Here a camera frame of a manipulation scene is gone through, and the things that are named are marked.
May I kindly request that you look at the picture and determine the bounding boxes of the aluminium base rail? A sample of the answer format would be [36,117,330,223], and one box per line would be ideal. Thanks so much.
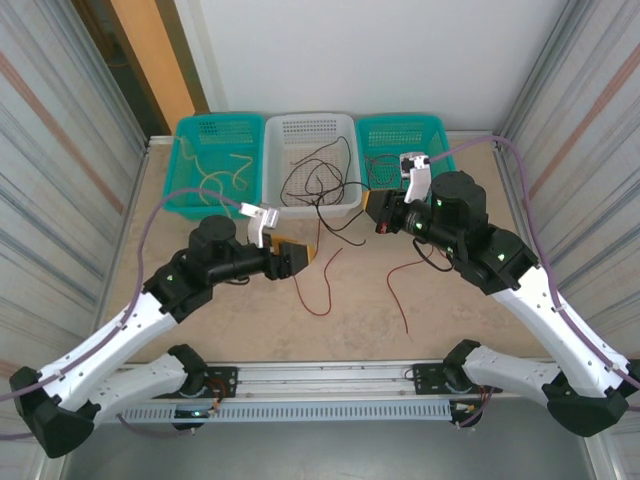
[112,360,544,401]

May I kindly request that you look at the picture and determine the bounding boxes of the teal plastic basket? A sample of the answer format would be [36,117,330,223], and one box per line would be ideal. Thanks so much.
[162,113,266,221]
[353,114,459,194]

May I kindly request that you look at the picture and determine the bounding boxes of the orange wooden door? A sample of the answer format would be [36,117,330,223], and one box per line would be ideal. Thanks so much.
[107,0,211,121]

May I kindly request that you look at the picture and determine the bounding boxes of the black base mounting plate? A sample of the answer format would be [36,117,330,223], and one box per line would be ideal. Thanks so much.
[412,363,451,396]
[204,366,239,400]

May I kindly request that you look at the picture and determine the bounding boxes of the black cable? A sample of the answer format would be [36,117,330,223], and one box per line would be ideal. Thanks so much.
[279,158,361,207]
[288,134,355,191]
[314,182,369,247]

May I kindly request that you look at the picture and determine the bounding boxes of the yellow cable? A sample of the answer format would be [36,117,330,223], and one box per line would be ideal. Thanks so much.
[198,171,234,219]
[172,134,209,176]
[227,153,255,190]

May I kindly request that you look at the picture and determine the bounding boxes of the grey slotted cable duct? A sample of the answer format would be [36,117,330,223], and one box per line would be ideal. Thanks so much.
[119,402,454,424]

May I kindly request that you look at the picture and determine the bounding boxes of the white plastic basket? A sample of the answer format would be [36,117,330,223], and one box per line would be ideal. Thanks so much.
[260,113,364,220]

